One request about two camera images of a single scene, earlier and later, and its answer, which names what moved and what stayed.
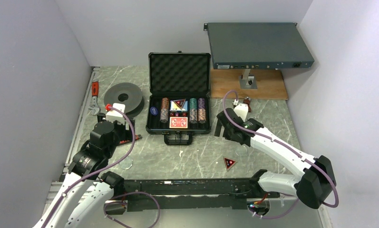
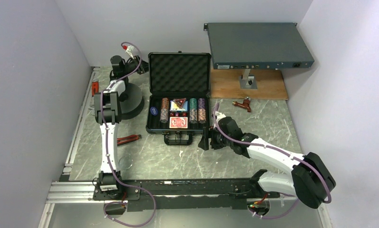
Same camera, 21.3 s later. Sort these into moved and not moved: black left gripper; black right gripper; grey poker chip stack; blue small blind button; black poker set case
Moved: black left gripper; black right gripper
Not moved: blue small blind button; grey poker chip stack; black poker set case
